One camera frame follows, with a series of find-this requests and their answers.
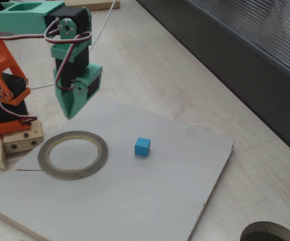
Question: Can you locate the blue cube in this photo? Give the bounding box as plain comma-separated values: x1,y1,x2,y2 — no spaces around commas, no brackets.
134,137,151,158

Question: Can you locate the wooden block with screw holes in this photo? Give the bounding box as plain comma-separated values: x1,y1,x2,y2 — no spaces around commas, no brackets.
3,119,44,154

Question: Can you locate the thin wooden board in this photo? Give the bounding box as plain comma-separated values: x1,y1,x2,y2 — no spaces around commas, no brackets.
64,0,121,12

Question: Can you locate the white laminated chipboard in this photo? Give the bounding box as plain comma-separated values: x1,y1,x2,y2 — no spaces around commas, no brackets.
0,96,235,241

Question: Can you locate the ribbed glass desk partition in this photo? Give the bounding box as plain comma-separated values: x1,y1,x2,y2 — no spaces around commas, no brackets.
136,0,290,163

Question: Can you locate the white USB cable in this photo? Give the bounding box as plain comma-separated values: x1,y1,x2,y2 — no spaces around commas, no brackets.
30,0,117,90

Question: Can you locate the grey ring of tape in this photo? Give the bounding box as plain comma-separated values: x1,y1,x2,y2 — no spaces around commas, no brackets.
37,130,109,181

